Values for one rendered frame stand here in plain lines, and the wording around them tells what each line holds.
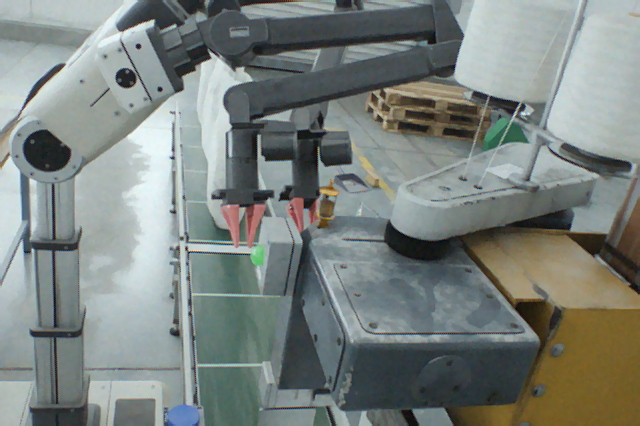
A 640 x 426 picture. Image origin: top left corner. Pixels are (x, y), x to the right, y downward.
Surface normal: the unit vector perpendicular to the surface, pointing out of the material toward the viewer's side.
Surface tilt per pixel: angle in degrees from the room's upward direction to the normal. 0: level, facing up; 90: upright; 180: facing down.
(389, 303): 0
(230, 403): 0
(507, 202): 90
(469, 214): 90
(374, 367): 90
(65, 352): 90
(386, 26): 70
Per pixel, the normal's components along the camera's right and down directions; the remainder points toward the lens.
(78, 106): -0.23, 0.73
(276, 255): 0.22, 0.44
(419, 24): -0.17, 0.10
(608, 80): -0.64, 0.18
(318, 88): 0.06, 0.07
